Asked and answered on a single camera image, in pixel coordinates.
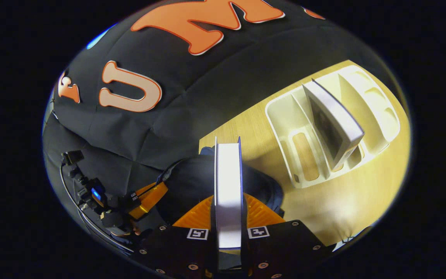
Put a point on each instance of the white plastic bookshelf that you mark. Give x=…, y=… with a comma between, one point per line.
x=285, y=120

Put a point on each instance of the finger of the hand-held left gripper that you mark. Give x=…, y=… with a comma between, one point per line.
x=149, y=197

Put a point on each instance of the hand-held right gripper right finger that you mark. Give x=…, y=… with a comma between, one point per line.
x=281, y=248

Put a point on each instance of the blue spine book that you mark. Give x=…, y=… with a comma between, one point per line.
x=229, y=193

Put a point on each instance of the white spine book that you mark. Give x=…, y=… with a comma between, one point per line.
x=339, y=120

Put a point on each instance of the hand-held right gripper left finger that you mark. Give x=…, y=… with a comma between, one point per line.
x=176, y=252

